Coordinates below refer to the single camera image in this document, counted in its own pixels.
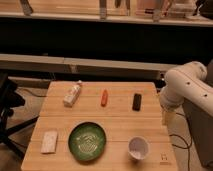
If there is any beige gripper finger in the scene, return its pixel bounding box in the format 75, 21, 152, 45
162, 109, 175, 126

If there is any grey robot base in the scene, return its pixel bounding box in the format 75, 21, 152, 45
182, 60, 213, 169

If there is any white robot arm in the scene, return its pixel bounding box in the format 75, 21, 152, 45
159, 61, 213, 125

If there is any black rectangular block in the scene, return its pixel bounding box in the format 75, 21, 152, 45
132, 94, 142, 111

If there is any green plate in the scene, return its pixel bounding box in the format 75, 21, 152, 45
68, 122, 107, 162

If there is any white milk carton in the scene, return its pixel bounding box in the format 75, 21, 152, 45
63, 80, 82, 107

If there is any white sponge block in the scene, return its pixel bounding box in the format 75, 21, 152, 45
41, 131, 58, 154

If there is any black office chair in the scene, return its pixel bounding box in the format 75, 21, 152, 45
0, 73, 37, 159

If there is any black floor cable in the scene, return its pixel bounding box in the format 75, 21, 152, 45
169, 112, 194, 171

